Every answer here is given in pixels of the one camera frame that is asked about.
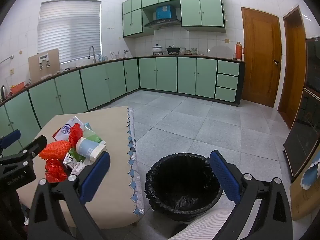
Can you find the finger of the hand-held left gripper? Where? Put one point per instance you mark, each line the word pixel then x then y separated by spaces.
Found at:
pixel 11 137
pixel 32 145

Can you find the white window blind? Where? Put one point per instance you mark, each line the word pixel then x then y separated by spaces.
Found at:
pixel 70 32

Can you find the white cup with blue label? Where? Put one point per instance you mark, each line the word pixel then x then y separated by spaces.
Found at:
pixel 87 148

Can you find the dark glass cabinet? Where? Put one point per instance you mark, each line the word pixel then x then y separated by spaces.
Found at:
pixel 303 120

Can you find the black wok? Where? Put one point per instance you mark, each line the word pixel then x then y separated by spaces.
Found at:
pixel 173 49

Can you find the blue and white doily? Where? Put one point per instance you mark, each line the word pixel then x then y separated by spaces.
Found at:
pixel 311 175

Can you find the wooden board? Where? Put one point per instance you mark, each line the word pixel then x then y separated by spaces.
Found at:
pixel 305 202

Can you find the red plastic basin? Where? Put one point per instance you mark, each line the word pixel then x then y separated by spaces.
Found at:
pixel 17 86

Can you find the green kitchen cabinets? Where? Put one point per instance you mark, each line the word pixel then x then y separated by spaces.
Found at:
pixel 200 12
pixel 165 75

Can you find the green lower kitchen cabinets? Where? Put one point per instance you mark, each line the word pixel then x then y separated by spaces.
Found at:
pixel 165 75

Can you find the wide wooden door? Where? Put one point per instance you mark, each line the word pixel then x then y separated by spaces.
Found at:
pixel 260 60

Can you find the small green wrapper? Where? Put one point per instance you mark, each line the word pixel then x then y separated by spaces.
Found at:
pixel 76 156

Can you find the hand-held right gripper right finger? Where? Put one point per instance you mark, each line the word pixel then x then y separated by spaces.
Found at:
pixel 225 177

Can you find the white tissue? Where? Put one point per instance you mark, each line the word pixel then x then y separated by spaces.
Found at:
pixel 80 167

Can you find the orange foam fruit net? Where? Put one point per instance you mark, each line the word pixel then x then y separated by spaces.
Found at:
pixel 55 151

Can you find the red plastic mesh wrapper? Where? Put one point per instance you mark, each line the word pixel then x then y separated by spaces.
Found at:
pixel 75 135
pixel 53 172

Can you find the green upper kitchen cabinets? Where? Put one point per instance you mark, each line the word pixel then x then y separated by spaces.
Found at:
pixel 200 12

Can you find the narrow wooden door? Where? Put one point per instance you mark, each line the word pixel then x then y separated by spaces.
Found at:
pixel 293 65

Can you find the white packet with blue print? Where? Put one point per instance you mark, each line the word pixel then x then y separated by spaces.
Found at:
pixel 63 130

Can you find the blue box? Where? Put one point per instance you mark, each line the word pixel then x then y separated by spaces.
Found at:
pixel 165 12

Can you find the green and white packet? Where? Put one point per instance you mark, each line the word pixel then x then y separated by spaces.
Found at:
pixel 94 136

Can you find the white cooking pot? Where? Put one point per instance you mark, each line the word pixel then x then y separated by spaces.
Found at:
pixel 157 49

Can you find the white device on cardboard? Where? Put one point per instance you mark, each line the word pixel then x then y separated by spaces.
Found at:
pixel 44 60

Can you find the white and black wrapper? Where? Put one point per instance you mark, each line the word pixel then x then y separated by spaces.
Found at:
pixel 68 160

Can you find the black range hood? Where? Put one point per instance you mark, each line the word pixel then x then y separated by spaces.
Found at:
pixel 162 23

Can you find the person's striped trouser leg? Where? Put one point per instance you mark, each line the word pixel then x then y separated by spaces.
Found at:
pixel 200 225

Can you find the red thermos flask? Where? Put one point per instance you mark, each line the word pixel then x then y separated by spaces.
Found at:
pixel 239 52

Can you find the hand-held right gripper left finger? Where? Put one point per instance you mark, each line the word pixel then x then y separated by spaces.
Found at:
pixel 96 177

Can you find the glass jar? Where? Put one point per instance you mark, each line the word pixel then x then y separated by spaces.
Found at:
pixel 182 50
pixel 193 51

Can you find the bin with black bag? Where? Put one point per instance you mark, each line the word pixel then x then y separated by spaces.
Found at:
pixel 183 180

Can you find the metal faucet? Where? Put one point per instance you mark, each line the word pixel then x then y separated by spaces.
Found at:
pixel 92 52

